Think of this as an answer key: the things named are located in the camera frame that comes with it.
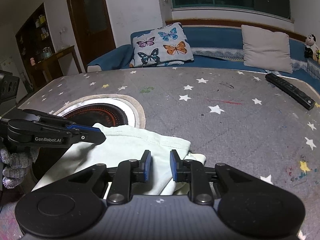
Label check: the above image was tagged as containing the pale green shirt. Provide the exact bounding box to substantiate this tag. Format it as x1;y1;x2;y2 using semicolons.
34;123;206;196

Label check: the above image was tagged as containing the grey gloved hand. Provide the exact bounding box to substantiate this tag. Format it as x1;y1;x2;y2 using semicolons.
1;143;40;189

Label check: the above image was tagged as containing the round table heater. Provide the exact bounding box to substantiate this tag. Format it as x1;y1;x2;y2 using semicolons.
54;94;146;129

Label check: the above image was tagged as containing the wooden side table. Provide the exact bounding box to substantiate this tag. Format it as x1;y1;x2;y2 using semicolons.
28;46;82;88

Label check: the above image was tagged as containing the grey star tablecloth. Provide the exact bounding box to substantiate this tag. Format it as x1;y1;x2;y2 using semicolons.
0;65;320;240

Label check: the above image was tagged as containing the dark bookshelf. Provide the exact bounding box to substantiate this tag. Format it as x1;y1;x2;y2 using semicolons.
15;4;55;89

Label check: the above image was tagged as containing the dark wooden door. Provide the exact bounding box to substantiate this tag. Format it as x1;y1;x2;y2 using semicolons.
66;0;116;70

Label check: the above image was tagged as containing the butterfly print pillow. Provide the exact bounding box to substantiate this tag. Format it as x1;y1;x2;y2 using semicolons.
130;22;194;68

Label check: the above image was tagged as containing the blue sofa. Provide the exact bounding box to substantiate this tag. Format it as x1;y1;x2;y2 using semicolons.
87;27;319;91

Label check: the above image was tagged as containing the black remote control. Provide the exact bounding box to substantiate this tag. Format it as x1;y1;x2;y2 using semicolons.
265;73;316;111

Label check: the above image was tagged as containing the beige cushion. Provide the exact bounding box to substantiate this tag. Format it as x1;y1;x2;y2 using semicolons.
241;25;293;73

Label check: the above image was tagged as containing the panda plush toy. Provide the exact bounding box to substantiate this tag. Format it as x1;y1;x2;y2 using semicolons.
304;34;319;61

